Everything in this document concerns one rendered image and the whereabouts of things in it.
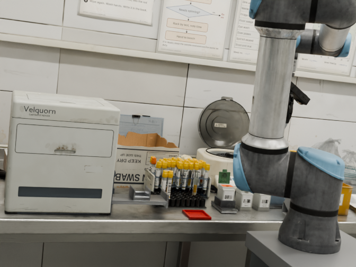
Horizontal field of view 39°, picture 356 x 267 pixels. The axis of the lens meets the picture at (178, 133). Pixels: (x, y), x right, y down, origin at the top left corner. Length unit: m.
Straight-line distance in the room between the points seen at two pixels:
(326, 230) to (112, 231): 0.56
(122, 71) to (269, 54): 0.95
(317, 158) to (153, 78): 1.00
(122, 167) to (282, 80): 0.73
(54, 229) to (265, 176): 0.56
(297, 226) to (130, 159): 0.69
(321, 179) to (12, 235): 0.79
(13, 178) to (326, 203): 0.78
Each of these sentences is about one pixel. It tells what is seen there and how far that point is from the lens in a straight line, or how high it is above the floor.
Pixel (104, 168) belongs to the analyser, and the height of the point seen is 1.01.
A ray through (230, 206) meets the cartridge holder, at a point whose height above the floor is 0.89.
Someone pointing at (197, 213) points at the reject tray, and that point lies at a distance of 1.53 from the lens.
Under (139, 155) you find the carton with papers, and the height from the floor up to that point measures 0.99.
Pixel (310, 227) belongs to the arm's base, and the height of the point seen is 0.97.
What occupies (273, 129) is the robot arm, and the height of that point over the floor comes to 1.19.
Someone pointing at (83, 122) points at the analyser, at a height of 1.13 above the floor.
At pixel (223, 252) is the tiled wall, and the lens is 2.35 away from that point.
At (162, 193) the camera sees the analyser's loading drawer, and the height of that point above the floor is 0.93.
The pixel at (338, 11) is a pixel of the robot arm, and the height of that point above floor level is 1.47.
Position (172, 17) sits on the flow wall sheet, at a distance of 2.05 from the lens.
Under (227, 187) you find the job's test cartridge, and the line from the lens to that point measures 1.58.
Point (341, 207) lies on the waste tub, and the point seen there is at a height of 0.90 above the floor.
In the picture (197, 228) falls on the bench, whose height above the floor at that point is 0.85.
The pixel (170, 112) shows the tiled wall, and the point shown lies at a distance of 2.08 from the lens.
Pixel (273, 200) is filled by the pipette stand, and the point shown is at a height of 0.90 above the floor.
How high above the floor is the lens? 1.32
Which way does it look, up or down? 8 degrees down
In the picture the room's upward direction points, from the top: 7 degrees clockwise
